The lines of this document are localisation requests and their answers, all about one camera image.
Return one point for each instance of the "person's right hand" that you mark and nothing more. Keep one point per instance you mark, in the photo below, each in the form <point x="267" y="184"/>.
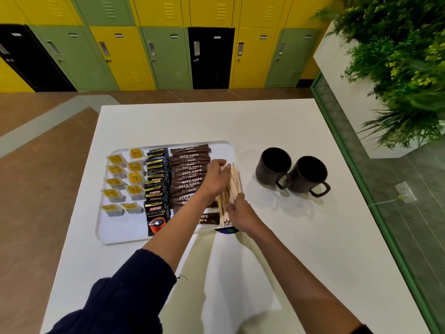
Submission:
<point x="245" y="215"/>

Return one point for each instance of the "person's left hand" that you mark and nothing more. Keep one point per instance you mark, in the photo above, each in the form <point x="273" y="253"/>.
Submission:
<point x="213" y="179"/>

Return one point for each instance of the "person's right fingers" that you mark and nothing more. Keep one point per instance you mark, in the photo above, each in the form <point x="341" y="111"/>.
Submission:
<point x="236" y="202"/>

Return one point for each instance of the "person's left fingers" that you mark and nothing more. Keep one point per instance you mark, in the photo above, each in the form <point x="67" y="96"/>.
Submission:
<point x="224" y="168"/>

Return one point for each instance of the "bundle of wooden stirrers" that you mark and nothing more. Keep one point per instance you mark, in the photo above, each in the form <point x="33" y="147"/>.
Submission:
<point x="232" y="186"/>

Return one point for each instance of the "person's right forearm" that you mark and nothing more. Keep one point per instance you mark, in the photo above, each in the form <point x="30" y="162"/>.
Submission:
<point x="299" y="281"/>

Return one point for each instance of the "person's left forearm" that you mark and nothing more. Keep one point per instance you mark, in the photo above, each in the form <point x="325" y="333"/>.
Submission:
<point x="180" y="227"/>

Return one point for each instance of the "dark blue wrapper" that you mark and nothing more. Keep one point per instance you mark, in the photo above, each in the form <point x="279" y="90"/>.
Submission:
<point x="226" y="230"/>

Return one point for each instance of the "row of brown sugar sachets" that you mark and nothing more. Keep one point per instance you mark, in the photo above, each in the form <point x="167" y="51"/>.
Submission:
<point x="187" y="170"/>

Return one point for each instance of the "dark brown mug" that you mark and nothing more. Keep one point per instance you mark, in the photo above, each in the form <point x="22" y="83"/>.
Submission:
<point x="273" y="168"/>
<point x="307" y="175"/>

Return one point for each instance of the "row of black coffee sachets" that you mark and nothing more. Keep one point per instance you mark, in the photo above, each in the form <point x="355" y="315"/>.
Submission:
<point x="157" y="191"/>

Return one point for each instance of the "group of yellow-lidded creamer cups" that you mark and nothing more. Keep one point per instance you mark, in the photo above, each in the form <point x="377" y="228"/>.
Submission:
<point x="123" y="184"/>

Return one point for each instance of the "white rectangular tray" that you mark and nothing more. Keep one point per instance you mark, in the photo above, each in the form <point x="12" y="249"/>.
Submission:
<point x="118" y="229"/>

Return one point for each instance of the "bank of coloured metal lockers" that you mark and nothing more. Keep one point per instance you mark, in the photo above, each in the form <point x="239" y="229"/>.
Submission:
<point x="167" y="48"/>

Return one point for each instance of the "white planter box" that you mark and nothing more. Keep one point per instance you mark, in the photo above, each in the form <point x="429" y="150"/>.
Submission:
<point x="347" y="83"/>

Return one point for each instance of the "navy blue sleeve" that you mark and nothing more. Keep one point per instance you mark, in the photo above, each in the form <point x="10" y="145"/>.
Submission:
<point x="121" y="299"/>

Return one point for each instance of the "green leafy plant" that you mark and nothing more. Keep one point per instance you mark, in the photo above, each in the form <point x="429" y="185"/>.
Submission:
<point x="399" y="59"/>

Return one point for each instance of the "green metal frame rail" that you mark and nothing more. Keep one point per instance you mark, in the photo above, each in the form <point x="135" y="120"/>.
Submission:
<point x="365" y="194"/>

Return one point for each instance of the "white wall socket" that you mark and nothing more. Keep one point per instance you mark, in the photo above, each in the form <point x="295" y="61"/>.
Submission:
<point x="405" y="192"/>

